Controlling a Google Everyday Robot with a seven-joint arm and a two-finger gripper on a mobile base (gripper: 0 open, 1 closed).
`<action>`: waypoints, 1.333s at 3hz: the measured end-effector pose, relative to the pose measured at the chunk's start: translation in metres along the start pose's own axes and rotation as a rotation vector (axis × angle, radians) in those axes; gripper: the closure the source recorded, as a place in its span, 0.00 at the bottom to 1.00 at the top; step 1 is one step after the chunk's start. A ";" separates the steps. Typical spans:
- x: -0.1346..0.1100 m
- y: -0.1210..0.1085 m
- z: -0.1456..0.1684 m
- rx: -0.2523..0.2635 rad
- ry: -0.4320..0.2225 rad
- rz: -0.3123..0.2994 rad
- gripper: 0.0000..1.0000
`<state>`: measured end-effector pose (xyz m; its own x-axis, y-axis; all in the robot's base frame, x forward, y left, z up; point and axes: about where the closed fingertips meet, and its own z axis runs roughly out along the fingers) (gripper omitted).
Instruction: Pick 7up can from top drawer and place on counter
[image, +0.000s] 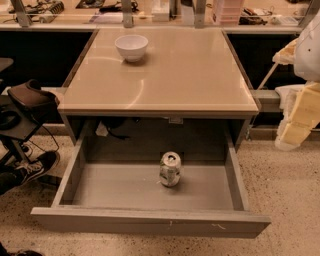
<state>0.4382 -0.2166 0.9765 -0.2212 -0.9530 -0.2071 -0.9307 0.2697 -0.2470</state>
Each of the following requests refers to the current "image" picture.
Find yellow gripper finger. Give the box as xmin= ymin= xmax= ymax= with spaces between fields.
xmin=272 ymin=39 xmax=297 ymax=65
xmin=275 ymin=82 xmax=320 ymax=151

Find crushed 7up soda can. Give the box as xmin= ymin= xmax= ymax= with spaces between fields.
xmin=159 ymin=151 xmax=181 ymax=187

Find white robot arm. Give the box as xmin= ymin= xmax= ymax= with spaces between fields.
xmin=272 ymin=10 xmax=320 ymax=151

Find beige top counter cabinet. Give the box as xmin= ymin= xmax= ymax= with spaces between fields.
xmin=57 ymin=27 xmax=261 ymax=152

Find open grey top drawer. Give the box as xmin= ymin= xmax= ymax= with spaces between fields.
xmin=31 ymin=119 xmax=271 ymax=238

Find white stick with black tip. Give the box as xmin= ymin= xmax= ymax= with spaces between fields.
xmin=257 ymin=63 xmax=278 ymax=90

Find white curved shell part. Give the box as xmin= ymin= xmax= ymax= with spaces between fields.
xmin=275 ymin=84 xmax=304 ymax=110

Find pink stacked trays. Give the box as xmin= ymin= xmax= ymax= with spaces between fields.
xmin=212 ymin=0 xmax=244 ymax=25

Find white box on shelf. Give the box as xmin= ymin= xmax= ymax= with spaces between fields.
xmin=151 ymin=0 xmax=170 ymax=22

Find white ceramic bowl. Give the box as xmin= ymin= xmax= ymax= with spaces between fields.
xmin=115 ymin=34 xmax=149 ymax=62

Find brown padded chair armrest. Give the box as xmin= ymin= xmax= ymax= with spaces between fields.
xmin=8 ymin=79 xmax=57 ymax=122

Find black and white sneaker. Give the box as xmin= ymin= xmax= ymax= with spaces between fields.
xmin=14 ymin=151 xmax=60 ymax=185

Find black chair frame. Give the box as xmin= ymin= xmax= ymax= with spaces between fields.
xmin=0 ymin=57 xmax=43 ymax=168

